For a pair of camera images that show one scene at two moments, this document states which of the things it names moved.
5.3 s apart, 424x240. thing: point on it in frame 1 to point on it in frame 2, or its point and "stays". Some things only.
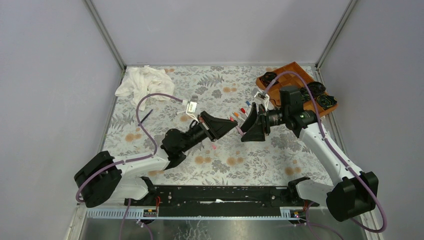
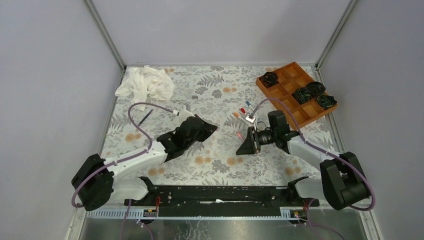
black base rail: [219, 201] stays
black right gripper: [257, 133] to [250, 145]
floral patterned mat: [137, 130] stays
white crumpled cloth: [141, 81] stays
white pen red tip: [236, 114] stays
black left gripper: [215, 127] to [207, 129]
